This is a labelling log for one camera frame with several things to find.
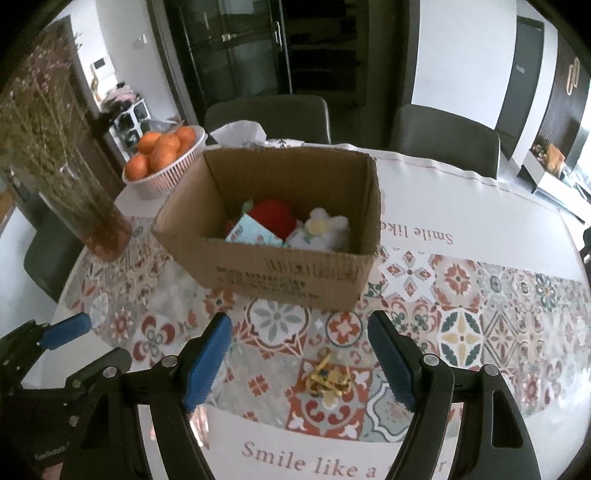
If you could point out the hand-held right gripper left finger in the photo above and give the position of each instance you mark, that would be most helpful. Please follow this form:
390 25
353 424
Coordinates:
207 364

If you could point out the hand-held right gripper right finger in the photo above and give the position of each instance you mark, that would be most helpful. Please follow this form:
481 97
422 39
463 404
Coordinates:
392 364

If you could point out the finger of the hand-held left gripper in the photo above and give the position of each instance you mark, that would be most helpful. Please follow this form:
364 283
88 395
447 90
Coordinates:
67 330
101 369

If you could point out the gold candy wrapper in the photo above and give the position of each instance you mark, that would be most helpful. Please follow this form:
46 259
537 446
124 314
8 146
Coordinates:
328 378

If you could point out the brown cardboard box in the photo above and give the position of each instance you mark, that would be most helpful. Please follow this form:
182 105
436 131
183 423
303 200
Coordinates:
277 272

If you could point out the teal tissue packet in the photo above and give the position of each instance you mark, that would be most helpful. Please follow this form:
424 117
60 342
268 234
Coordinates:
254 233

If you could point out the white plush toy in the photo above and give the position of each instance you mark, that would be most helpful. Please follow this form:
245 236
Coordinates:
318 228

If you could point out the red strawberry plush toy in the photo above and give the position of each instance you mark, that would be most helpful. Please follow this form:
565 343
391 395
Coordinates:
274 217

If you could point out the person's left hand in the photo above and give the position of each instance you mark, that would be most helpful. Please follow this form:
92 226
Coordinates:
201 427

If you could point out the grey dining chair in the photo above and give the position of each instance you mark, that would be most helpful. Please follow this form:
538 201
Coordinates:
443 138
46 263
268 115

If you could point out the glass vase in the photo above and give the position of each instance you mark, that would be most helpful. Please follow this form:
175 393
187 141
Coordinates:
99 226

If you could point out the orange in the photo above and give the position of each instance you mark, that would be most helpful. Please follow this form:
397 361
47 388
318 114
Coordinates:
150 143
161 159
185 135
137 167
167 141

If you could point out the white plastic fruit basket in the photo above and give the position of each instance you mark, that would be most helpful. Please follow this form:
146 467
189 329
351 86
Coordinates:
171 177

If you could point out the dried flower bunch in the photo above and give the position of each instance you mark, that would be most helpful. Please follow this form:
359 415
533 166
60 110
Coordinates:
41 129

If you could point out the white shoe rack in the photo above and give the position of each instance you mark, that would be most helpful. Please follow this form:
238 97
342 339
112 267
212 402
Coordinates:
127 117

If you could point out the white tissue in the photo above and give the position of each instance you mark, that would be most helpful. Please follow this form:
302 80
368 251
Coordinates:
240 134

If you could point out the low white media cabinet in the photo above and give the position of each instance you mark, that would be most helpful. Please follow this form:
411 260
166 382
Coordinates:
558 182

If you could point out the orange paper bag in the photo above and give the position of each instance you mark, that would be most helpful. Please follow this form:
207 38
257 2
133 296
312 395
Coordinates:
554 158

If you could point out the dark grey door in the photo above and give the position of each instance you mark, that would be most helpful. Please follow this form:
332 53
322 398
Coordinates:
521 78

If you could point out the dark framed glass doors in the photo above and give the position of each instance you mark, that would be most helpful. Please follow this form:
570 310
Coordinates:
258 46

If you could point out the white wall intercom panel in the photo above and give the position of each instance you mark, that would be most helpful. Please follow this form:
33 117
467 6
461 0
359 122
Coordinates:
100 66

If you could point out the gold wall ornament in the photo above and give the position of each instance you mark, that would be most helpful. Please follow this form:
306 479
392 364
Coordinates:
572 76

